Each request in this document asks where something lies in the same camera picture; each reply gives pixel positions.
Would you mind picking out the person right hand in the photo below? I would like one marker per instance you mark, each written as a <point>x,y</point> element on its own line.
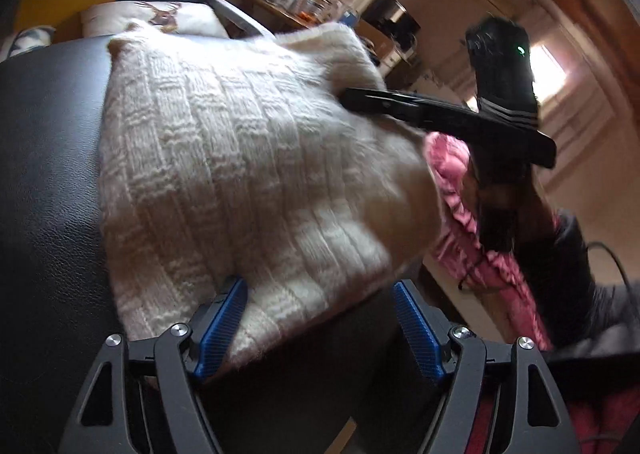
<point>510,217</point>

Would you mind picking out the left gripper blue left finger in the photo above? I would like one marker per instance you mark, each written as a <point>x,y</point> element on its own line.
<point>140,396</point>

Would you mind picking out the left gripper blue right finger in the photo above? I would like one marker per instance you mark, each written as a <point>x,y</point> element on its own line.
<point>529,414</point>

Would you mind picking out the pink blanket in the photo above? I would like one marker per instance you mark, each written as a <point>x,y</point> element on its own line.
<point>492,278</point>

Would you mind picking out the cream knitted sweater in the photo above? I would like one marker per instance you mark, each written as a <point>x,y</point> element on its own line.
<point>224,157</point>

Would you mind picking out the black television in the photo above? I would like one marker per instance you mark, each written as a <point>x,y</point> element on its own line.
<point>393,20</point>

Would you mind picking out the wooden side table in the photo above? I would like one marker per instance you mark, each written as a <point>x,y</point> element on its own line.
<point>385,52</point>

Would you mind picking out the triangle pattern cushion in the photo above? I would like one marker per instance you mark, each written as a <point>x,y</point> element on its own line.
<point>25,41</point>

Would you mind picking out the deer print cushion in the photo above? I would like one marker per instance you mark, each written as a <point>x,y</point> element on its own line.
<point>196,19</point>

